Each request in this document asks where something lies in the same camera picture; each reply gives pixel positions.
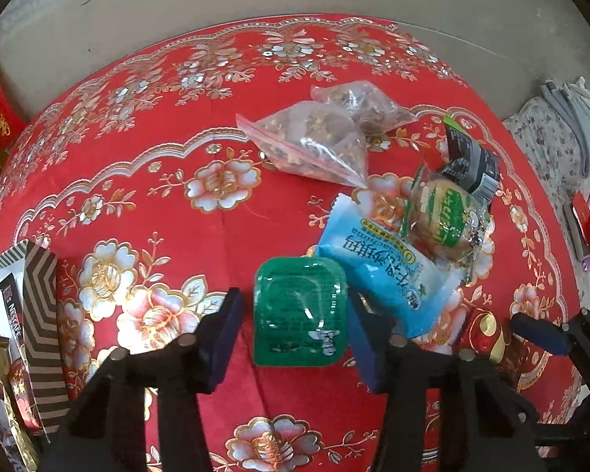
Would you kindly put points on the grey garment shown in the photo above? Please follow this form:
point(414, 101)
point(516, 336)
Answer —
point(575, 118)

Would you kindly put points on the green snack tray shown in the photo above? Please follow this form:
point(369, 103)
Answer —
point(295, 314)

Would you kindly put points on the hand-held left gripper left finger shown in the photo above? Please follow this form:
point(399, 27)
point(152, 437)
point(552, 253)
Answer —
point(221, 339)

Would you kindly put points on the black green-edged snack packet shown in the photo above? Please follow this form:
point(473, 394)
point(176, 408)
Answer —
point(472, 157)

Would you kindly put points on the red gold foil snack packet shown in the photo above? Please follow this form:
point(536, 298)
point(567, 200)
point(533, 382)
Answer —
point(486, 334)

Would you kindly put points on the floral blanket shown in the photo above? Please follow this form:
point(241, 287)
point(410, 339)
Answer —
point(536, 142)

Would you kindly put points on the red paper bag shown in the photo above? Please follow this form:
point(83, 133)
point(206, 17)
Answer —
point(585, 206)

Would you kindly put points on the large clear zip bag nuts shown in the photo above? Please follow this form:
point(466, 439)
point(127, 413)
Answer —
point(309, 142)

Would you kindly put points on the striped rim cardboard box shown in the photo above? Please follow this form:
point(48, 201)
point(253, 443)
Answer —
point(39, 329)

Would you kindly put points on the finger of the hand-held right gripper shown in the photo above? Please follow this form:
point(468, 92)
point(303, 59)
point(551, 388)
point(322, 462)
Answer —
point(536, 333)
point(570, 435)

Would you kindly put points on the small clear zip bag nuts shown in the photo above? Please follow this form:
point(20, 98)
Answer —
point(373, 108)

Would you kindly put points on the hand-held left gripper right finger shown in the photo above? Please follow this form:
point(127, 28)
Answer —
point(366, 349)

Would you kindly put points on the clear green-label bun packet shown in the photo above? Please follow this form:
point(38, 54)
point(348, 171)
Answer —
point(447, 226)

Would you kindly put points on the light blue snack packet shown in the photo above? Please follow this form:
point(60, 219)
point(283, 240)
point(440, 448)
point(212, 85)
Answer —
point(388, 270)

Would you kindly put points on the dark brown chocolate bar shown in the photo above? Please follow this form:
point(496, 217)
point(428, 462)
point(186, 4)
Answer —
point(12, 309)

